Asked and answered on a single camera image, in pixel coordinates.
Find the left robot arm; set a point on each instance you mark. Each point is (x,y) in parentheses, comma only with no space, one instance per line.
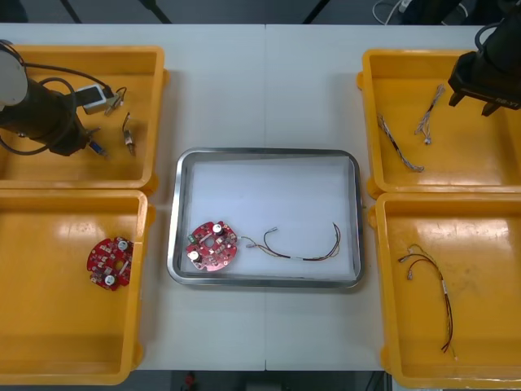
(36,110)

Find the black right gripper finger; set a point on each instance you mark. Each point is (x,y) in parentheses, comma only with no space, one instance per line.
(489,109)
(456,99)

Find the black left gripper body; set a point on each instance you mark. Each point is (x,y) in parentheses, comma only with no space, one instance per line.
(65,142)

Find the yellow-orange plastic bin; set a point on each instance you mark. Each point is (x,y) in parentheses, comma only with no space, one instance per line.
(40,165)
(488,305)
(49,305)
(460,171)

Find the steel tray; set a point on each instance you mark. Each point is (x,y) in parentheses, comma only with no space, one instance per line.
(174,244)

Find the round red circuit board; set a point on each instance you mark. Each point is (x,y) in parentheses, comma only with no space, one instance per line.
(102,252)
(217,256)

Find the black stand leg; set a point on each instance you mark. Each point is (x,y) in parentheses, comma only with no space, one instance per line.
(71,10)
(156,10)
(319,10)

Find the small metal solenoid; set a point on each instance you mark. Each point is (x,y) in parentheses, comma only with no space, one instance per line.
(114,102)
(128,138)

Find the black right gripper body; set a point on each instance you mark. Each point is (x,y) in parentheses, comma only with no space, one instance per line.
(480,77)

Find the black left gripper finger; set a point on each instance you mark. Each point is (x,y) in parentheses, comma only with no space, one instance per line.
(90,131)
(86,146)

